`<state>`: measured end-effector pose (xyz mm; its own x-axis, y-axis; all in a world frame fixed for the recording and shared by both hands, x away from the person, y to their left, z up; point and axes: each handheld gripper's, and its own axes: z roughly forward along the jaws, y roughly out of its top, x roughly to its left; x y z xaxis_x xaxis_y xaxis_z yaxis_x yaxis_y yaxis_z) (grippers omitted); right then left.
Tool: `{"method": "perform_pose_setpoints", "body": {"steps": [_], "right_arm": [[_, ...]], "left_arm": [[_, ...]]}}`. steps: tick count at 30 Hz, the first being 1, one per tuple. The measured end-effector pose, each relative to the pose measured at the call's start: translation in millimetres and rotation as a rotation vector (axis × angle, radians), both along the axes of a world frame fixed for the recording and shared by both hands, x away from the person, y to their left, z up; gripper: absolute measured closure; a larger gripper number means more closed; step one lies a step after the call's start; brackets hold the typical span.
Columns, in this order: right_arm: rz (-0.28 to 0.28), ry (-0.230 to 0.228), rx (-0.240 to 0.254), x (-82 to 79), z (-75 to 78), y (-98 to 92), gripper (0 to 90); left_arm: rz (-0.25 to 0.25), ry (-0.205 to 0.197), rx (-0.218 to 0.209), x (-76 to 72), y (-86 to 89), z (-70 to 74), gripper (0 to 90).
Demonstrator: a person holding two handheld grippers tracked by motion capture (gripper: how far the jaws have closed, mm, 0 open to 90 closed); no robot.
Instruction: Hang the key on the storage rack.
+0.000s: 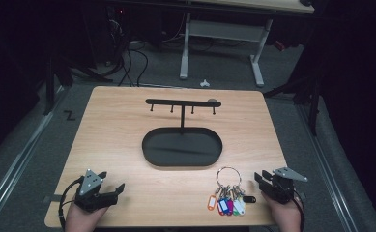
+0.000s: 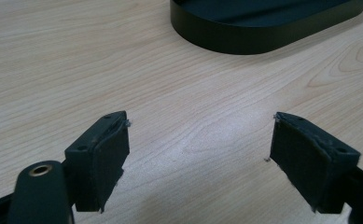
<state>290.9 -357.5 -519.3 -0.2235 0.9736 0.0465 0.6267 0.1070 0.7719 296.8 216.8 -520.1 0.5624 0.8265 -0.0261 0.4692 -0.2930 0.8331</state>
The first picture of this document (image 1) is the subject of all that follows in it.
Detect person's right hand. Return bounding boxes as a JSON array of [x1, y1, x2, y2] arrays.
[[261, 192, 304, 232]]

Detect key ring with coloured tags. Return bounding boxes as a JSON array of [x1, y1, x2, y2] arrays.
[[206, 165, 257, 218]]

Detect black key rack with tray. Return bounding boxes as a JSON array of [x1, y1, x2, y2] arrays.
[[141, 98, 224, 168]]

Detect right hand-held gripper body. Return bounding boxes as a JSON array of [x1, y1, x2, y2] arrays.
[[264, 166, 308, 205]]

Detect metal floor rail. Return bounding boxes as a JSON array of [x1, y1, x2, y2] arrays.
[[0, 85, 66, 224], [295, 102, 362, 232]]

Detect desk with white legs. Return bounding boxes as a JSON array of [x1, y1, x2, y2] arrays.
[[178, 0, 316, 89]]

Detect black stand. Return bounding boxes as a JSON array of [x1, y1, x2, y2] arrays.
[[262, 61, 324, 137], [42, 52, 114, 117]]

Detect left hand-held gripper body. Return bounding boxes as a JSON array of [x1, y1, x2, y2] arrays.
[[74, 168, 119, 213]]

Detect black floor cables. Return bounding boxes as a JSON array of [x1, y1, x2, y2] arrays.
[[117, 40, 150, 88]]

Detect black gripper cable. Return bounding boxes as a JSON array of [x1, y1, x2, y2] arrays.
[[291, 188, 306, 230], [57, 176, 84, 230]]

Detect black tape strip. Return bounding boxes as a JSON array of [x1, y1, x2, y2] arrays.
[[43, 194, 63, 205]]

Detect person's left hand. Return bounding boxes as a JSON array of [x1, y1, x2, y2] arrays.
[[64, 202, 109, 232]]

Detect dark computer tower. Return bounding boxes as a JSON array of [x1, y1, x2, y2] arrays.
[[105, 5, 130, 67]]

